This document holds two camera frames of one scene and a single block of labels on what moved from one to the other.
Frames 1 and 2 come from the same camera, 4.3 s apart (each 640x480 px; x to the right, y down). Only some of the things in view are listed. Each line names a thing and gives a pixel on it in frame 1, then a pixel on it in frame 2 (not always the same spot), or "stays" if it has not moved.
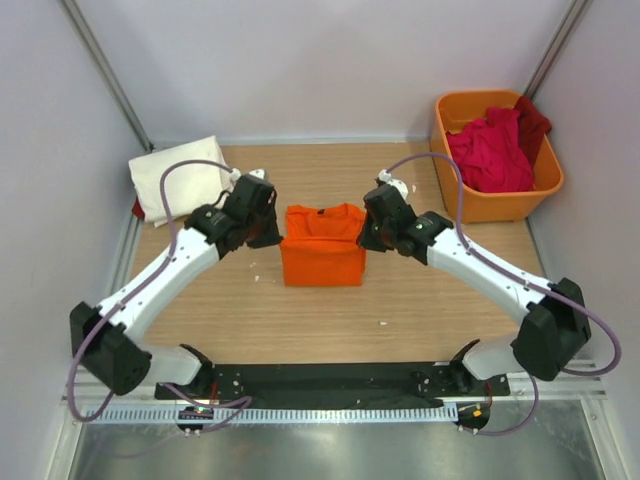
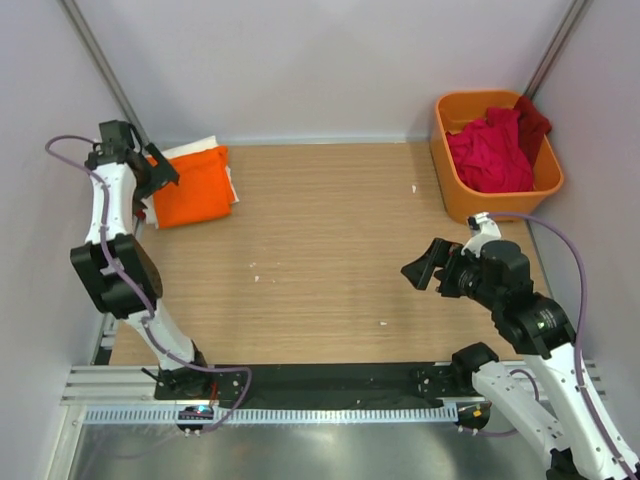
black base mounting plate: (332, 384) stays
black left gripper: (272, 237) to (161, 173)
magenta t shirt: (493, 154) stays
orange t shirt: (321, 247) to (204, 190)
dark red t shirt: (534, 124) stays
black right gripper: (367, 241) to (441, 252)
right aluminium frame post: (555, 47) stays
